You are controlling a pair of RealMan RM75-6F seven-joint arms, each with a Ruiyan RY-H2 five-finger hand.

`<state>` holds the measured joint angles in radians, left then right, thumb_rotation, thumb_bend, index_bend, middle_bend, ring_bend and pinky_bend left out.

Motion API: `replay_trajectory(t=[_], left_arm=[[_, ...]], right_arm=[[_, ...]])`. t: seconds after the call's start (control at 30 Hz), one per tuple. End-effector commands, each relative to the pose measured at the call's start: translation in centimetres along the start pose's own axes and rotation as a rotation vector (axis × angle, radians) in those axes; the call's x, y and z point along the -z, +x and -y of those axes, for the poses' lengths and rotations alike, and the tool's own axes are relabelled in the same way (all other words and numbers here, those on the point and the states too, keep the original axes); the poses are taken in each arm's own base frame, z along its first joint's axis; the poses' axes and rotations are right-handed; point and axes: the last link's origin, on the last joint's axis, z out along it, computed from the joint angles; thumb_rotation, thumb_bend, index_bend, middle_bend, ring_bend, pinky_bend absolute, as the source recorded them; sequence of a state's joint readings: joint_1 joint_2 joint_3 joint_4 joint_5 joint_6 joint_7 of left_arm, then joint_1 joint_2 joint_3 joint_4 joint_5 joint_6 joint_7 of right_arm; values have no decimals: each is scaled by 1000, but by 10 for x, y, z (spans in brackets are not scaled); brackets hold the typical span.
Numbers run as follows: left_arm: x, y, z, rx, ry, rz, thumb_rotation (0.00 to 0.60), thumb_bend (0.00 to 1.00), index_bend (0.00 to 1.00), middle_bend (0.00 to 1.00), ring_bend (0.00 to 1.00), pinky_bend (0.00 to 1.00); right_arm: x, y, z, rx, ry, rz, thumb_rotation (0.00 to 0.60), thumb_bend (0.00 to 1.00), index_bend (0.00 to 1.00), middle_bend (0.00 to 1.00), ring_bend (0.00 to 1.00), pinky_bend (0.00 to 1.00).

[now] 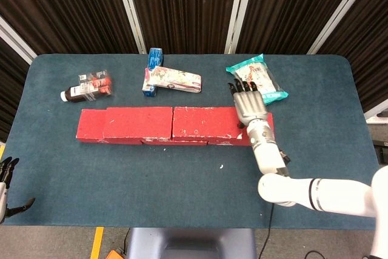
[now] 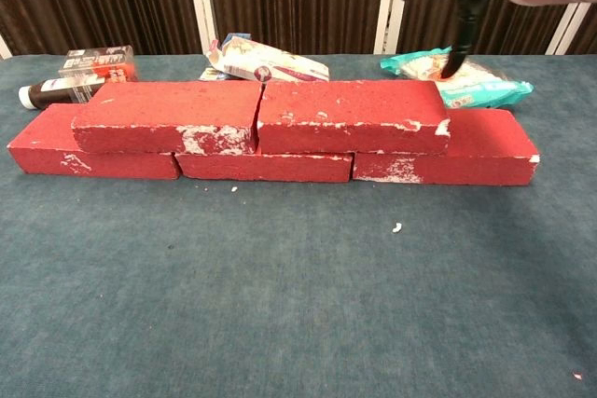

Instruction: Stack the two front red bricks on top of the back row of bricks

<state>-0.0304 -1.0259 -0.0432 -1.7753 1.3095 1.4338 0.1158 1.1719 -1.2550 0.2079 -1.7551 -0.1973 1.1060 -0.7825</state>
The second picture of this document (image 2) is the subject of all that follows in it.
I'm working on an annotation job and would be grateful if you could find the red brick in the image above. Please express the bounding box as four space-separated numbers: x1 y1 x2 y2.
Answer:
71 80 263 156
174 150 354 184
7 103 182 181
256 79 452 156
352 107 542 186

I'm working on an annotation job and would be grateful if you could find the teal snack packet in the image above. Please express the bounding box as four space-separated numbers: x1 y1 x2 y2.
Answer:
379 45 535 110

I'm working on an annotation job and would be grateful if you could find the white pink pouch package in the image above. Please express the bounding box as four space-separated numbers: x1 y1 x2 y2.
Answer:
204 36 332 85

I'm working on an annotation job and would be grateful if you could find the blue carton box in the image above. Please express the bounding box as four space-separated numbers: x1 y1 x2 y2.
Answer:
199 33 253 82

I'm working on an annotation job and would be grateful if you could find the clear red black package box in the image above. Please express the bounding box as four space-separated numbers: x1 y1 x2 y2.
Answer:
58 45 140 91

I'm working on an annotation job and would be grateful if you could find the blue felt table cover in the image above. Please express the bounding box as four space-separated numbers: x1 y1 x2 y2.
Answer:
0 52 597 398

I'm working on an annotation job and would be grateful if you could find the brown bottle white cap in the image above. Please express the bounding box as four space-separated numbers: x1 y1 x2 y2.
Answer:
18 76 109 111

